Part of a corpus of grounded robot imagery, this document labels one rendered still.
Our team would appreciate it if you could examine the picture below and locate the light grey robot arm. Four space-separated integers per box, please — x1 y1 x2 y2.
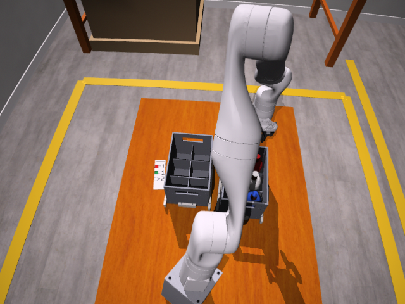
179 4 294 292

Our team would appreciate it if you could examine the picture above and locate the white paper pick list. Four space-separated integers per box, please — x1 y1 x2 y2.
153 160 166 189

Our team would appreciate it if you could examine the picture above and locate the red bottle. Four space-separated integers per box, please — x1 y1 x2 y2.
254 154 263 173

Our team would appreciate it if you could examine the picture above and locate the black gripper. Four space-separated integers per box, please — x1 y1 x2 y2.
261 131 275 143

